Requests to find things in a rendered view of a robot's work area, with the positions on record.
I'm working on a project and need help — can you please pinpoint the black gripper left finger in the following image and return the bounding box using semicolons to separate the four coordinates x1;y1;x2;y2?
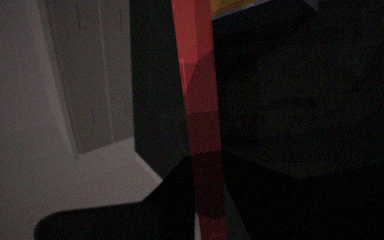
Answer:
34;156;195;240

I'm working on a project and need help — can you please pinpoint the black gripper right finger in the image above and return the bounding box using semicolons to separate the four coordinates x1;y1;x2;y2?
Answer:
221;151;384;240

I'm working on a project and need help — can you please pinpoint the dark grey open box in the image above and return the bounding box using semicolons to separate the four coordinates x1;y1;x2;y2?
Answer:
210;0;319;34

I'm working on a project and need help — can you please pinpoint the red box lid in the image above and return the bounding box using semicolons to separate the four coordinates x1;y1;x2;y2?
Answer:
171;0;227;240

